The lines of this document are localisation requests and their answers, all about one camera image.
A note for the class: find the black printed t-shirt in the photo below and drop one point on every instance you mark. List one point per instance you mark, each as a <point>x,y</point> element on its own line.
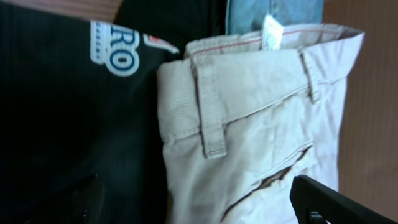
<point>80,138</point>

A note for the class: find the blue denim jeans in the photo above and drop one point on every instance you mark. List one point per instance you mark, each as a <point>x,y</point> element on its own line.
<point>243,16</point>

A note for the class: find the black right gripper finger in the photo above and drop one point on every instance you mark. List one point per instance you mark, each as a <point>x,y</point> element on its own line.
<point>314,202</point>

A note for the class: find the beige khaki shorts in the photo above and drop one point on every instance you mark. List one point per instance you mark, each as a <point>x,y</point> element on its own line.
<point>239,121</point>

